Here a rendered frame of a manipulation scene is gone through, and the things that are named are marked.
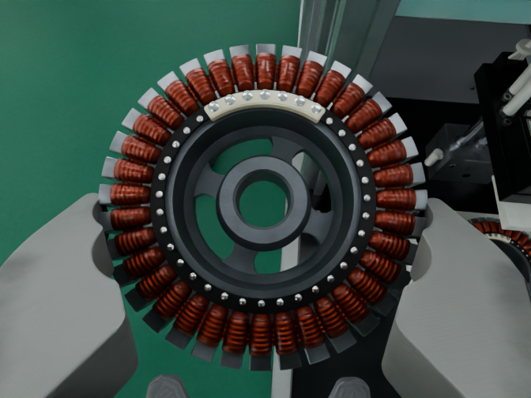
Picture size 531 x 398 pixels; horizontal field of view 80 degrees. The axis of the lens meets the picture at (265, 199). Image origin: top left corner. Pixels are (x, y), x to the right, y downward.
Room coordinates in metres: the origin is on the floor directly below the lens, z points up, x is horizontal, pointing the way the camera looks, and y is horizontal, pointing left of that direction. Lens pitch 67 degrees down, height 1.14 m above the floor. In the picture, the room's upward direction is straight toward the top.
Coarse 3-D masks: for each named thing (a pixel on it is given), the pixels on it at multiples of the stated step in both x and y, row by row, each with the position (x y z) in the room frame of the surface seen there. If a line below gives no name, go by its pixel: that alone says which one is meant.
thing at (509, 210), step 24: (480, 72) 0.24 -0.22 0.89; (480, 96) 0.22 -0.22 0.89; (504, 96) 0.20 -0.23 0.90; (480, 120) 0.20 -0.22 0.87; (504, 120) 0.18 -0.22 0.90; (528, 120) 0.16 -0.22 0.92; (480, 144) 0.20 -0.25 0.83; (504, 144) 0.15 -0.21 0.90; (528, 144) 0.14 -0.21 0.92; (504, 168) 0.13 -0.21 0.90; (528, 168) 0.12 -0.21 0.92; (504, 192) 0.11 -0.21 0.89; (528, 192) 0.11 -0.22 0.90; (504, 216) 0.09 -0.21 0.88; (528, 216) 0.09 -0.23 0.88
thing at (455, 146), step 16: (448, 128) 0.22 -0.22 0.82; (464, 128) 0.22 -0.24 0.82; (432, 144) 0.22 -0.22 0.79; (448, 144) 0.20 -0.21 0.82; (448, 160) 0.18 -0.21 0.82; (464, 160) 0.18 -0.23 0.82; (480, 160) 0.18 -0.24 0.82; (432, 176) 0.18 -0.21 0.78; (448, 176) 0.18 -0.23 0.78; (464, 176) 0.18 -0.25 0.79; (480, 176) 0.18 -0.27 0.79
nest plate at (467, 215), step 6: (462, 216) 0.13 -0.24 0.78; (468, 216) 0.13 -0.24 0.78; (474, 216) 0.13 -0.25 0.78; (480, 216) 0.13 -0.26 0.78; (486, 216) 0.13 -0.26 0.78; (492, 216) 0.13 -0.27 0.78; (498, 216) 0.13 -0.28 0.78; (528, 234) 0.10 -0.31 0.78; (414, 240) 0.10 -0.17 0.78; (408, 270) 0.06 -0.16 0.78
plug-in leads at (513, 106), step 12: (516, 48) 0.24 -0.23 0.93; (528, 48) 0.23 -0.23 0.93; (504, 60) 0.24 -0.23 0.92; (516, 60) 0.23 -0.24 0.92; (492, 72) 0.24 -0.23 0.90; (504, 72) 0.23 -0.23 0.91; (516, 72) 0.23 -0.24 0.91; (528, 72) 0.21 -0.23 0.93; (516, 84) 0.21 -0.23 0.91; (528, 84) 0.19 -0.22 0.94; (516, 96) 0.19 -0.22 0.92; (528, 96) 0.18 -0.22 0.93; (504, 108) 0.19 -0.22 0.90; (516, 108) 0.18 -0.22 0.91
